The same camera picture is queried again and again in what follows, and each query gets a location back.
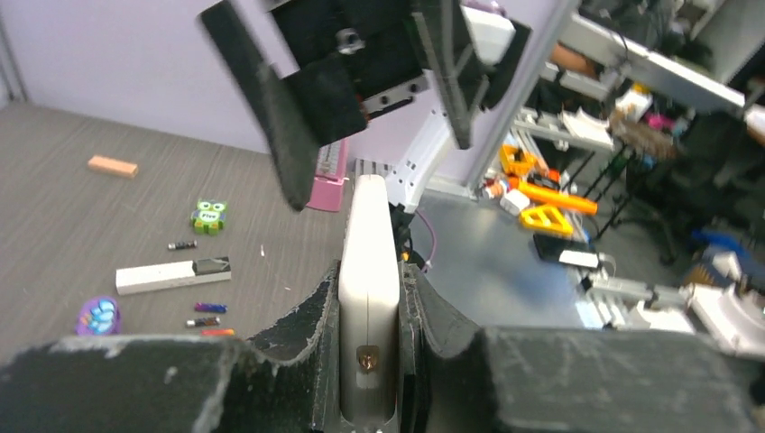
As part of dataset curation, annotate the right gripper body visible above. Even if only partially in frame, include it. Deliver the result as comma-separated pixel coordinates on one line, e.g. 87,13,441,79
265,1,455,120

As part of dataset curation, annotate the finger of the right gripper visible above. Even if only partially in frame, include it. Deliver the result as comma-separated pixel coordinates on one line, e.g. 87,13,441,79
199,1,368,212
412,1,532,149

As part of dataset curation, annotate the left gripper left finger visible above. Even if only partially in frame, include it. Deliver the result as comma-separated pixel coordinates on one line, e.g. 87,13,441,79
1,263,340,432

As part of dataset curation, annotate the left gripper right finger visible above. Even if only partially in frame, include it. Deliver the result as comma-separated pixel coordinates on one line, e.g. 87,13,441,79
399,265,760,432

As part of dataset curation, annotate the orange red battery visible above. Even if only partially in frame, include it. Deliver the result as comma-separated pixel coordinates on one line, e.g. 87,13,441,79
200,328,235,336

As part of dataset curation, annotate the black silver battery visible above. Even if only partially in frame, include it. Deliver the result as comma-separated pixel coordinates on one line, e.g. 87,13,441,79
185,317,221,328

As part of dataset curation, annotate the white remote control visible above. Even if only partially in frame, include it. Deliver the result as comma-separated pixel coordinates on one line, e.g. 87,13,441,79
338,175,400,432

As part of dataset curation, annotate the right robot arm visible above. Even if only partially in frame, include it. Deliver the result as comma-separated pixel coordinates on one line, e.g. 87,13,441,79
199,1,531,266

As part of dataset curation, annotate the white black remote cover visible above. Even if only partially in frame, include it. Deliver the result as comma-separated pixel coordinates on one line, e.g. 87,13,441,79
115,257,232,296

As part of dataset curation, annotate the pink tape dispenser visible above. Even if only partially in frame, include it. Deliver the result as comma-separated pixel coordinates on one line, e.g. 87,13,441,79
307,139,348,213

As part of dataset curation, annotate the blue purple battery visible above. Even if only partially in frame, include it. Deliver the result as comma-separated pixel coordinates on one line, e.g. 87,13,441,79
193,302,228,314

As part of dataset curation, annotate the green owl eraser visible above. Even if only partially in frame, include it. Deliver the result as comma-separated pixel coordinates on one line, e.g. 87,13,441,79
189,200,227,235

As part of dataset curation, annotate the black battery near owl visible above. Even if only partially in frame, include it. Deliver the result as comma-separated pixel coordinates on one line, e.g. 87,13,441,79
168,240,198,251

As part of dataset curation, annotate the purple paw eraser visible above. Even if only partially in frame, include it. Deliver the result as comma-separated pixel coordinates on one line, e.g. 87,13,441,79
75,296,122,336

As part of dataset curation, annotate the wooden block right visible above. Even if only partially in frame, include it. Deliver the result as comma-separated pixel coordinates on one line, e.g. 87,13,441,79
88,155,139,179

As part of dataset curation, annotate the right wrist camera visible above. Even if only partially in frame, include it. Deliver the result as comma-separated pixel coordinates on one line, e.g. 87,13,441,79
461,0,516,67

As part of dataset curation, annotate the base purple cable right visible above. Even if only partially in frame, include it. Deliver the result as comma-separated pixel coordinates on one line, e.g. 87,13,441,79
415,208,438,273

